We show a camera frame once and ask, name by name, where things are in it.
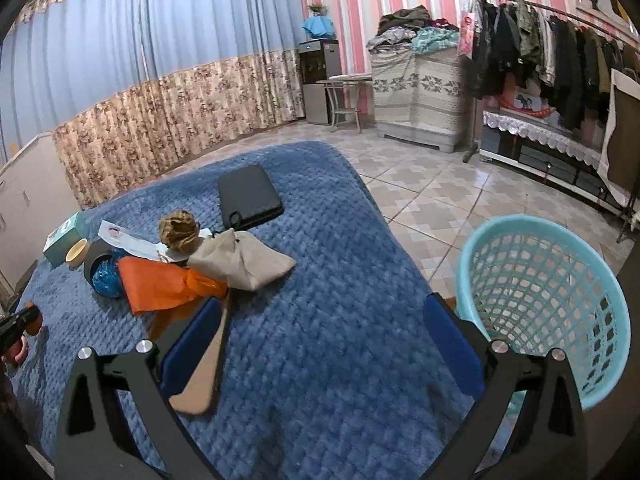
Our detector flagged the white paper sheet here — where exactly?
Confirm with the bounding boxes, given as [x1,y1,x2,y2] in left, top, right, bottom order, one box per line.
[97,220,213,264]

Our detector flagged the white lace cloth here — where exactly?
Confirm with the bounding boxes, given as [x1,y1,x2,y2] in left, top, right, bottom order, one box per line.
[482,110,608,171]

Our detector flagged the low black cabinet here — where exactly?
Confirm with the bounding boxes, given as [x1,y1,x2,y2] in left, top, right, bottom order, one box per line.
[479,109,631,206]

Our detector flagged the pile of folded clothes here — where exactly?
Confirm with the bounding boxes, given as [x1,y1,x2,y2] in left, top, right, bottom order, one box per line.
[367,5,461,55]

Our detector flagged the blue textured blanket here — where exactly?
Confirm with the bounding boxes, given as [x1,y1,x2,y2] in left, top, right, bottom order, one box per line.
[5,140,481,480]

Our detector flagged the blue and floral curtain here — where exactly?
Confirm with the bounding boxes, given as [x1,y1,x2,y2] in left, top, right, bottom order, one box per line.
[0,0,313,211]

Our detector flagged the white side cabinet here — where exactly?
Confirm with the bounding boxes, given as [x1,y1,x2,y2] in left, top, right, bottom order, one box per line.
[0,132,83,301]

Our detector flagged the orange plastic bag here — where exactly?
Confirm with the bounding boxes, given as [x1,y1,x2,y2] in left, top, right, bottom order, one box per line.
[118,256,228,341]

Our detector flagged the dark panel with white cloth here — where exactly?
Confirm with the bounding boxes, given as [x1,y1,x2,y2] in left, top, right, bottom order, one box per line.
[600,67,640,211]

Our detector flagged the row of hanging clothes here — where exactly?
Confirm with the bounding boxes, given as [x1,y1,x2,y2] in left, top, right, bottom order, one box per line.
[467,0,640,131]

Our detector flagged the beige cloth bag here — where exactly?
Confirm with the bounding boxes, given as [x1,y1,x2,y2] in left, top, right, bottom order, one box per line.
[187,228,297,292]

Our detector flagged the black phone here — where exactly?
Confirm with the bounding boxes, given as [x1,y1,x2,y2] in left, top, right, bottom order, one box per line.
[216,163,285,228]

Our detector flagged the teal cardboard box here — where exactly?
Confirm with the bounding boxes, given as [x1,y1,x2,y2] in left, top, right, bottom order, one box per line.
[42,211,86,268]

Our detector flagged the colourful picture board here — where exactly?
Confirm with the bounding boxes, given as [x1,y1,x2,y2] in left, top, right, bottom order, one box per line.
[500,87,556,118]

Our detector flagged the blue plastic wrap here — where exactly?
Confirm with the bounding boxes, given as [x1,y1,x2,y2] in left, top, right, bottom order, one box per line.
[92,255,124,300]

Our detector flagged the blue cloth cover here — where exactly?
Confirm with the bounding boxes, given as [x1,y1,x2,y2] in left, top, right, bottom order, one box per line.
[301,16,335,41]

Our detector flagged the grey water dispenser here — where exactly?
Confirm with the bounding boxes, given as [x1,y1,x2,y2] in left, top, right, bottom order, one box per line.
[297,39,343,126]

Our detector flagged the light blue plastic basket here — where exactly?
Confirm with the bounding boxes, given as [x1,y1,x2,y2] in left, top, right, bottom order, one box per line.
[454,215,632,411]

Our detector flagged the pink hanging bag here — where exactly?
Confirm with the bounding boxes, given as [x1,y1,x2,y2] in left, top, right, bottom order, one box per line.
[457,0,478,58]

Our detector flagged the tan rag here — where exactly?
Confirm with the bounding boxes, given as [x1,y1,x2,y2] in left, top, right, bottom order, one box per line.
[158,210,202,254]

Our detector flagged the cabinet under patterned cloth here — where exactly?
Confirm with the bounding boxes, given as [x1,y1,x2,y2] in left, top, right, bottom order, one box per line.
[370,45,468,155]

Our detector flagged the black ribbed cup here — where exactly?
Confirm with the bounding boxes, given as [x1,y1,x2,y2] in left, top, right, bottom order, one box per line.
[82,242,126,301]

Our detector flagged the metal clothes rack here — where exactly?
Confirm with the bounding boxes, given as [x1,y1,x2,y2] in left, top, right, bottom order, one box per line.
[462,0,640,163]

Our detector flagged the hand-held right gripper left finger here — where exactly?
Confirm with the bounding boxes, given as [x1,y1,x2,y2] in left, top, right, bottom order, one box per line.
[54,296,232,480]

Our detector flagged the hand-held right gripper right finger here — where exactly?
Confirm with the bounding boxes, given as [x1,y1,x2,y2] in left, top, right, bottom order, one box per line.
[422,292,588,480]

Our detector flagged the small beige bowl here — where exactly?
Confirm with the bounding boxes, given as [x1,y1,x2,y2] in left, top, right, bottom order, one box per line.
[65,240,91,267]

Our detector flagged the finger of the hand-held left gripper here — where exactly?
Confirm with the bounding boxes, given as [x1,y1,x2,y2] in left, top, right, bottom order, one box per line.
[0,306,42,351]

